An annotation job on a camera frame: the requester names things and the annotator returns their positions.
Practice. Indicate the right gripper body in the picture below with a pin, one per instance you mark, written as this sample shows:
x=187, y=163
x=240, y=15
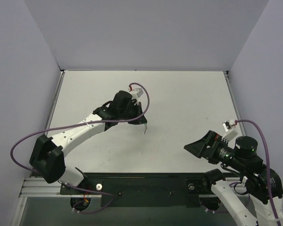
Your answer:
x=209, y=148

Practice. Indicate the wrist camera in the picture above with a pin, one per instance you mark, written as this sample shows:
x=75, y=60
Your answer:
x=136, y=93
x=230, y=130

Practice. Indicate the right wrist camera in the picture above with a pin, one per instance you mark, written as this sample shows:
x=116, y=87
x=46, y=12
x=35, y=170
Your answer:
x=230, y=130

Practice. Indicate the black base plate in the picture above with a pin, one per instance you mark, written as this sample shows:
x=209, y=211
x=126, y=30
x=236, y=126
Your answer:
x=148, y=190

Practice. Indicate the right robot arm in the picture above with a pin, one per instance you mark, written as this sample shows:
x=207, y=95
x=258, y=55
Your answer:
x=261, y=183

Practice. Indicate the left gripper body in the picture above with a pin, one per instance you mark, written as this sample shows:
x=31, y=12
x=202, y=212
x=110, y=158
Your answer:
x=137, y=113

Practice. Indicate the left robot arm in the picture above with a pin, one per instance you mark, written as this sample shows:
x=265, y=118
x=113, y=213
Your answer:
x=48, y=156

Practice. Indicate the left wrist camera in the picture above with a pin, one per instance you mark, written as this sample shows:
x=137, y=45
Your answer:
x=136, y=93

